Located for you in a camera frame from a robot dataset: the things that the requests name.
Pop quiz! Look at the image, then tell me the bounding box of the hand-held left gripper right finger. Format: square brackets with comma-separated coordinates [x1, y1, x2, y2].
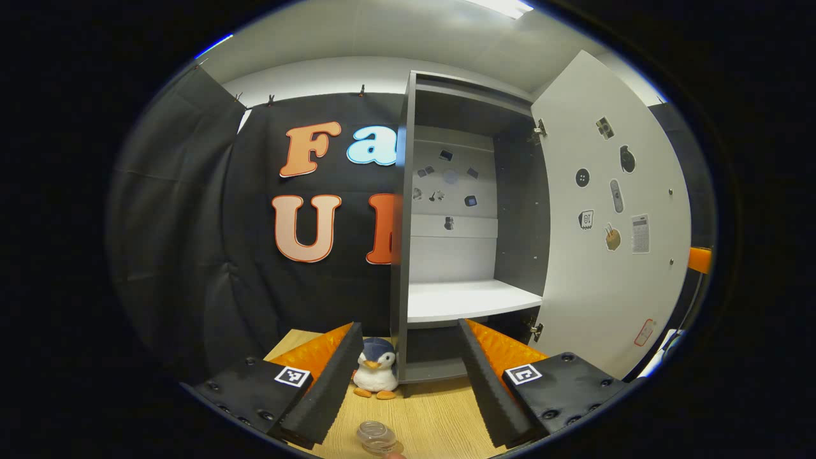
[456, 318, 645, 449]

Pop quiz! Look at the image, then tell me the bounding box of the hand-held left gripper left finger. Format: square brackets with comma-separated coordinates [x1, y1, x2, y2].
[180, 322, 365, 451]

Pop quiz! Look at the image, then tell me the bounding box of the clear bottle with red label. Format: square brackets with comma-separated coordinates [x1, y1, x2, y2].
[355, 420, 400, 455]

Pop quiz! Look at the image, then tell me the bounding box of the white cabinet door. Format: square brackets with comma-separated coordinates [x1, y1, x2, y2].
[530, 50, 693, 382]

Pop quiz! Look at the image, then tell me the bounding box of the penguin plush toy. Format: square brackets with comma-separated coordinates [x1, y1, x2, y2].
[352, 337, 401, 401]

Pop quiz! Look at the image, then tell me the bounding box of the black backdrop cloth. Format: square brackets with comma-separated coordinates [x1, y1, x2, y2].
[107, 64, 716, 384]

